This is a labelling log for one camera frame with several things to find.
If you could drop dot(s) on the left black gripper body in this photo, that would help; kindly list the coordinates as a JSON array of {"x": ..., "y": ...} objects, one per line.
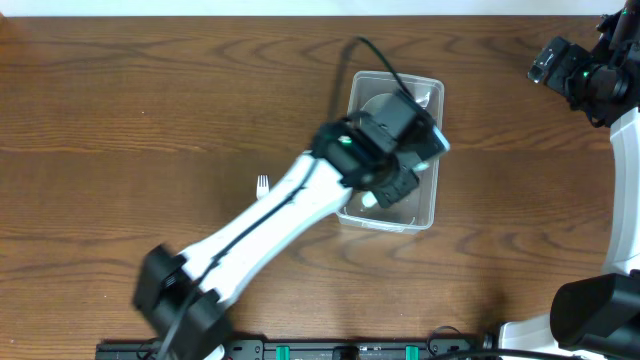
[{"x": 405, "y": 181}]

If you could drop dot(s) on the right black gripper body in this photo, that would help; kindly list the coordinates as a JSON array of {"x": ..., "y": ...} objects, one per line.
[{"x": 558, "y": 63}]

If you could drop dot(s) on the grey plastic bowl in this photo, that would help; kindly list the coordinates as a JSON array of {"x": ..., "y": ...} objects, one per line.
[{"x": 375, "y": 104}]

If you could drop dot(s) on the white plastic cup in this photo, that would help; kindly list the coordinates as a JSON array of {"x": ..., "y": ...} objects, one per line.
[{"x": 368, "y": 200}]

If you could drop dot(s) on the white plastic fork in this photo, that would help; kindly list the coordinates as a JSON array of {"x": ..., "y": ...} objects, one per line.
[{"x": 262, "y": 186}]

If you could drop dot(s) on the mint green plastic spoon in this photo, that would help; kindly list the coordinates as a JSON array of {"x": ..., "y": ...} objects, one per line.
[{"x": 421, "y": 167}]

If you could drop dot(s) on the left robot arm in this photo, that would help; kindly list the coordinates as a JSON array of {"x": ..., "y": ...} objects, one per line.
[{"x": 185, "y": 296}]

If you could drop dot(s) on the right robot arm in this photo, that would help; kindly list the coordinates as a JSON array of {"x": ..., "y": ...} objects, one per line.
[{"x": 598, "y": 317}]

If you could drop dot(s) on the clear plastic container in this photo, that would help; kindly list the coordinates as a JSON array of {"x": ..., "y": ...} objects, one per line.
[{"x": 415, "y": 212}]

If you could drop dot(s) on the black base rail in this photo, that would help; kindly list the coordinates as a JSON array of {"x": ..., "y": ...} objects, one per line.
[{"x": 255, "y": 349}]

